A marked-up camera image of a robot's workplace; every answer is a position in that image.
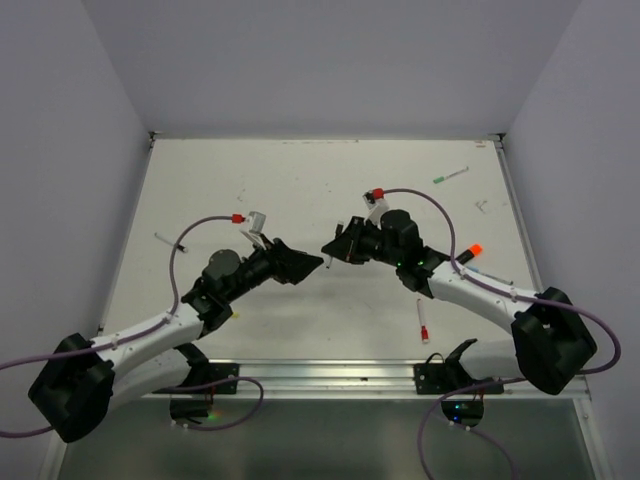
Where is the orange capped black highlighter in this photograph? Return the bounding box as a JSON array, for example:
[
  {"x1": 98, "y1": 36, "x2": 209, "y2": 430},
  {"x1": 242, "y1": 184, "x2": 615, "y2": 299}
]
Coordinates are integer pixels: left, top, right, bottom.
[{"x1": 455, "y1": 244, "x2": 483, "y2": 265}]

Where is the green capped white pen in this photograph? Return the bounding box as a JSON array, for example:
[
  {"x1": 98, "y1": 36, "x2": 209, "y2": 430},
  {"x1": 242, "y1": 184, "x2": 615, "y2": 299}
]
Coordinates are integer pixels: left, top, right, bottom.
[{"x1": 433, "y1": 166, "x2": 470, "y2": 185}]

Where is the blue capped white pen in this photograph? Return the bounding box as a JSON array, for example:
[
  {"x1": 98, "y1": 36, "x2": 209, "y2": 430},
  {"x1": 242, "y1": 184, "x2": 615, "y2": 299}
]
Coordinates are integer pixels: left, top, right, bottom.
[{"x1": 466, "y1": 266, "x2": 514, "y2": 286}]

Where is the aluminium mounting rail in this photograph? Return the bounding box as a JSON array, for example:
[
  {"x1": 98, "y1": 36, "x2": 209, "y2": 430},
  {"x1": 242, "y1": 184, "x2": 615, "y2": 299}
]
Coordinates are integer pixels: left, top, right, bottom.
[{"x1": 139, "y1": 355, "x2": 591, "y2": 399}]

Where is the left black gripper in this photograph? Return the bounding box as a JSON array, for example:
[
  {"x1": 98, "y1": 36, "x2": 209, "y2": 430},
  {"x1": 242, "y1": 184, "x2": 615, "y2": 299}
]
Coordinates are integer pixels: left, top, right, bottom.
[{"x1": 224, "y1": 232, "x2": 322, "y2": 303}]

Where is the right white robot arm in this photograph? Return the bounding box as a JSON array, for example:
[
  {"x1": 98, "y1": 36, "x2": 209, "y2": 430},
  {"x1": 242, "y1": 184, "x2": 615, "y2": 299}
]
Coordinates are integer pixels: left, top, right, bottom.
[{"x1": 321, "y1": 210, "x2": 597, "y2": 395}]

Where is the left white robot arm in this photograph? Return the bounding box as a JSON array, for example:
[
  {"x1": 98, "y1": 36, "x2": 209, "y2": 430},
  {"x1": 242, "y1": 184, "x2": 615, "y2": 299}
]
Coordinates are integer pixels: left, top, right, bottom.
[{"x1": 28, "y1": 239, "x2": 323, "y2": 443}]

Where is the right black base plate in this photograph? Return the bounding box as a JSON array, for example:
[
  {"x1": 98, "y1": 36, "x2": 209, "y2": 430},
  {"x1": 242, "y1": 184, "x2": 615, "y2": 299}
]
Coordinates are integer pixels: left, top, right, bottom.
[{"x1": 412, "y1": 338, "x2": 504, "y2": 395}]

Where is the black capped white pen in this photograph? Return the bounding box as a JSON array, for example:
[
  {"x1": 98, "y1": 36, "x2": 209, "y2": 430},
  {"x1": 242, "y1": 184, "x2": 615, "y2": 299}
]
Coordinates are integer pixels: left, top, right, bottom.
[{"x1": 154, "y1": 232, "x2": 189, "y2": 254}]

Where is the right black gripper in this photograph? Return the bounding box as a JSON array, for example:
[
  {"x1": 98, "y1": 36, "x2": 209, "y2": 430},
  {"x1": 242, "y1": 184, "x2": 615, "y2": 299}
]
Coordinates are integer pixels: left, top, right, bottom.
[{"x1": 322, "y1": 215, "x2": 402, "y2": 267}]

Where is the red capped white marker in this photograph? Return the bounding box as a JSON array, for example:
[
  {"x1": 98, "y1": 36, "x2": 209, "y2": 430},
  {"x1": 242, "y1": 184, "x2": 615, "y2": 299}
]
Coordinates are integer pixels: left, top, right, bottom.
[{"x1": 416, "y1": 298, "x2": 430, "y2": 343}]

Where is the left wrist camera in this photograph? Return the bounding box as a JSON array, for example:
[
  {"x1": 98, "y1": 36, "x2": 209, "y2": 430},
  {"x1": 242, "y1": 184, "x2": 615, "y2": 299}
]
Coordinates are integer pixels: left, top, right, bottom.
[{"x1": 240, "y1": 211, "x2": 266, "y2": 248}]

